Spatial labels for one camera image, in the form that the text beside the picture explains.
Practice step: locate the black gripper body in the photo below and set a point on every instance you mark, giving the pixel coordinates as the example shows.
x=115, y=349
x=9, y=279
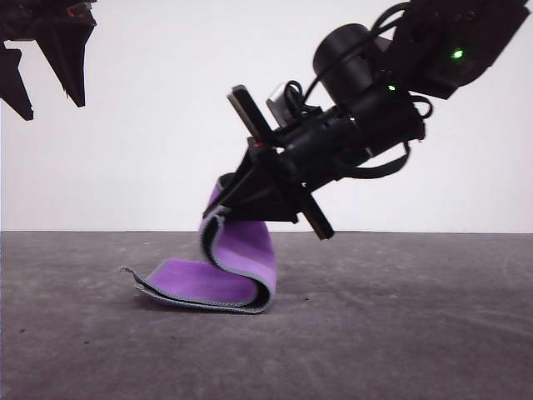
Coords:
x=33, y=21
x=320, y=146

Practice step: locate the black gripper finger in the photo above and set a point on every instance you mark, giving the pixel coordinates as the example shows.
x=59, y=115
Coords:
x=14, y=83
x=73, y=62
x=270, y=200
x=252, y=166

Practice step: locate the purple towel with grey hem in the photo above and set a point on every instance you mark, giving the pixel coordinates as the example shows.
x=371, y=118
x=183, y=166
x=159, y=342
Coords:
x=200, y=279

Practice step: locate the grey table cloth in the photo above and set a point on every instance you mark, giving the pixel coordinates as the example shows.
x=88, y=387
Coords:
x=83, y=354

